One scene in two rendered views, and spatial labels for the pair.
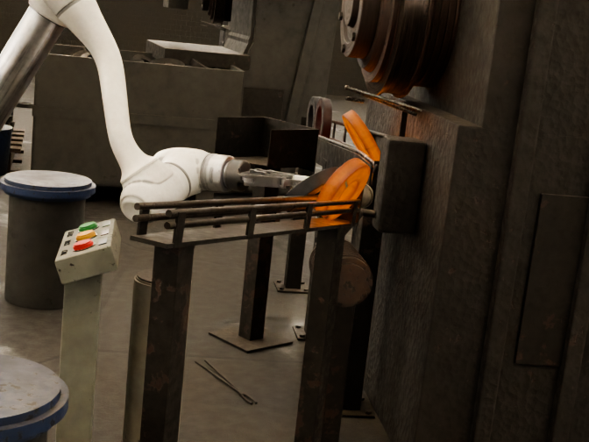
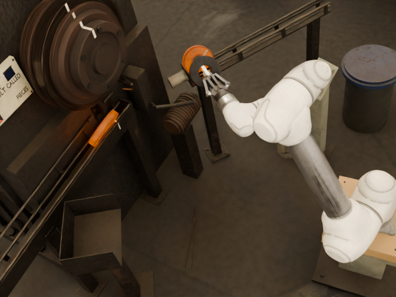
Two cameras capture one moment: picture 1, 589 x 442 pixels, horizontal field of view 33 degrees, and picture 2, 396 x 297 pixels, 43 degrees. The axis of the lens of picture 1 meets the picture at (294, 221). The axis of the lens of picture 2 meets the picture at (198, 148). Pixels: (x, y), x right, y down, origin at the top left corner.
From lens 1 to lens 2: 3.91 m
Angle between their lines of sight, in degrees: 104
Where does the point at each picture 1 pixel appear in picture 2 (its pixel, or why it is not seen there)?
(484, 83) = (130, 9)
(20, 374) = (355, 66)
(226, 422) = (220, 197)
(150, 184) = not seen: hidden behind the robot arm
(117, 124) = not seen: hidden behind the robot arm
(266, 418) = (200, 195)
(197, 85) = not seen: outside the picture
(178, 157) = (248, 106)
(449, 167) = (149, 44)
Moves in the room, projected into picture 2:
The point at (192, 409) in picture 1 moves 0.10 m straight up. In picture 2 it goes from (227, 214) to (225, 204)
